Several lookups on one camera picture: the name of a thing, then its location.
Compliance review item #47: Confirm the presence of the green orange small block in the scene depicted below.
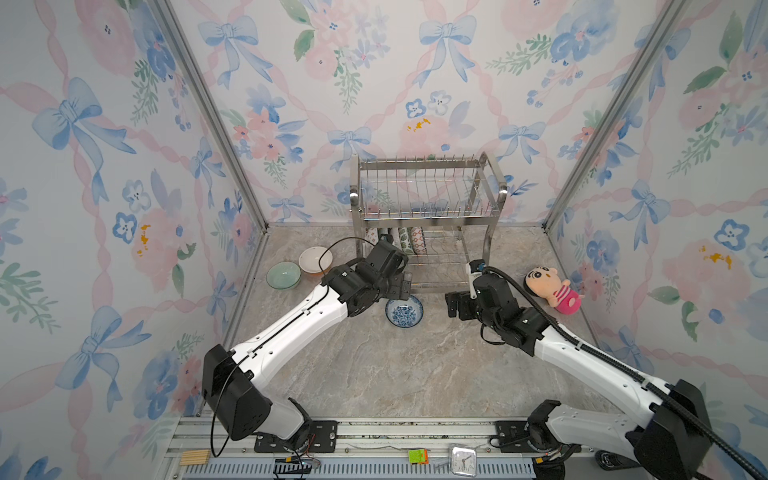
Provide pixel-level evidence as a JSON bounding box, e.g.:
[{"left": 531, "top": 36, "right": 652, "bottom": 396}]
[{"left": 407, "top": 449, "right": 429, "bottom": 465}]

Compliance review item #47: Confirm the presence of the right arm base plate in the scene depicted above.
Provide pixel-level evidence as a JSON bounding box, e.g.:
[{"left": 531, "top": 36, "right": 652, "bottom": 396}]
[{"left": 489, "top": 420, "right": 571, "bottom": 455}]

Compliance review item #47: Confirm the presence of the black stapler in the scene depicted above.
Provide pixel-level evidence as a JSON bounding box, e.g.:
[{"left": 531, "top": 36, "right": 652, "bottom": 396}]
[{"left": 595, "top": 450, "right": 640, "bottom": 471}]

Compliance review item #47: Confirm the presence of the wooden block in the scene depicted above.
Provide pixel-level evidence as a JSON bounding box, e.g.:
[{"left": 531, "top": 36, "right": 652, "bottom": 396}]
[{"left": 179, "top": 449, "right": 211, "bottom": 467}]

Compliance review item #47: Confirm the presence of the green leaf pattern bowl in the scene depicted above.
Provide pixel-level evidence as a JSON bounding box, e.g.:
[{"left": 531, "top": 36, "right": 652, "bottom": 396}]
[{"left": 398, "top": 227, "right": 414, "bottom": 255}]

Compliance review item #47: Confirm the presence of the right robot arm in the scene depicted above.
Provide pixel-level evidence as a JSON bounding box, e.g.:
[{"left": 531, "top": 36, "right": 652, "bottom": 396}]
[{"left": 445, "top": 269, "right": 712, "bottom": 479}]

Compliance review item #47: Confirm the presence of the green white patterned bowl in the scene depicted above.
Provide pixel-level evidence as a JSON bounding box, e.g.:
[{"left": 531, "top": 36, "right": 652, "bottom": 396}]
[{"left": 366, "top": 228, "right": 379, "bottom": 244}]

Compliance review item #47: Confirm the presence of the plush doll pink shirt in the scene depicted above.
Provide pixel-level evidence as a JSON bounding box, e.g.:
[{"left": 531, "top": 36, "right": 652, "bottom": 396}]
[{"left": 524, "top": 266, "right": 583, "bottom": 315}]

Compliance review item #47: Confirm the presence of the black connector with wires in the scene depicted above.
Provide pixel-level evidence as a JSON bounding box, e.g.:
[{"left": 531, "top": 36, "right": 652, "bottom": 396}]
[{"left": 272, "top": 456, "right": 322, "bottom": 480}]

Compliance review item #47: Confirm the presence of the white orange bowl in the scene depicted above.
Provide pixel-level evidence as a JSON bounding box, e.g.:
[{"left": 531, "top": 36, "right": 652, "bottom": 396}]
[{"left": 298, "top": 246, "right": 333, "bottom": 275}]

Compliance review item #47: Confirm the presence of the blue white patterned bowl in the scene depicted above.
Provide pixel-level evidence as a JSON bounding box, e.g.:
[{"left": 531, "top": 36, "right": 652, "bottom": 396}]
[{"left": 385, "top": 296, "right": 424, "bottom": 329}]

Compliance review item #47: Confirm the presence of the blue mesh pattern bowl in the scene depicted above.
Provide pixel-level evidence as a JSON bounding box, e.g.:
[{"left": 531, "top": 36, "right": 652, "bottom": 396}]
[{"left": 410, "top": 227, "right": 428, "bottom": 255}]

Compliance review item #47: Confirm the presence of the stainless steel dish rack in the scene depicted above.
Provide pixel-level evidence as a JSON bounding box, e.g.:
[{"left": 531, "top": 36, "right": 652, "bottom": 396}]
[{"left": 349, "top": 153, "right": 509, "bottom": 293}]

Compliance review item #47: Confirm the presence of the pale green bowl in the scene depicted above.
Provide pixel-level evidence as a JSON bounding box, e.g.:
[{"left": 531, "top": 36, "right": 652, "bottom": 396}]
[{"left": 266, "top": 261, "right": 302, "bottom": 290}]

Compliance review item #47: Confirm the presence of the small silver alarm clock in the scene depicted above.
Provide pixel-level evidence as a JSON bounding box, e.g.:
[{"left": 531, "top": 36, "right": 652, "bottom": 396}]
[{"left": 449, "top": 445, "right": 477, "bottom": 478}]

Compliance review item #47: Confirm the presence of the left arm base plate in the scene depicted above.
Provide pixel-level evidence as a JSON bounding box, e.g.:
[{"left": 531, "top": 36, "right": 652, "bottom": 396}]
[{"left": 254, "top": 420, "right": 339, "bottom": 454}]

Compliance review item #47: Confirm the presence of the black corrugated cable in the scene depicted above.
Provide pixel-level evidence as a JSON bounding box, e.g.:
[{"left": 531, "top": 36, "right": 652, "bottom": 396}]
[{"left": 479, "top": 265, "right": 768, "bottom": 480}]

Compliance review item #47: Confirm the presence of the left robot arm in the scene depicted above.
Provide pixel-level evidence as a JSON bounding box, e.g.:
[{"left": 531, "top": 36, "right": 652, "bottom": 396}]
[{"left": 202, "top": 233, "right": 410, "bottom": 450}]

